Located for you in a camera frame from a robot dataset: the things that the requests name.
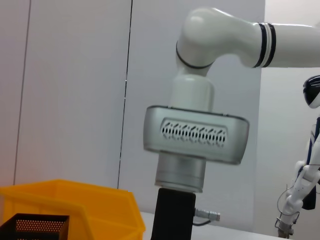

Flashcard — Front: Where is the right gripper connector cable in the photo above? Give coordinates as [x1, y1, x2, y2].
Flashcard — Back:
[192, 208, 222, 228]

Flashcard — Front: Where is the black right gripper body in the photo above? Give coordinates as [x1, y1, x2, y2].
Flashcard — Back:
[150, 187, 197, 240]

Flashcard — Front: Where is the yellow plastic bin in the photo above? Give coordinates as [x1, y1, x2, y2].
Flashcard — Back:
[0, 178, 146, 240]

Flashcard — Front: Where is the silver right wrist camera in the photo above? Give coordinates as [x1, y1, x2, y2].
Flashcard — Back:
[142, 104, 251, 166]

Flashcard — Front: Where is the black mesh pen holder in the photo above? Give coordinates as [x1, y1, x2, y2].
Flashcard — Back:
[0, 213, 71, 240]

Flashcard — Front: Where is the white humanoid robot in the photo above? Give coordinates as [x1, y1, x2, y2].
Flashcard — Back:
[274, 74, 320, 240]

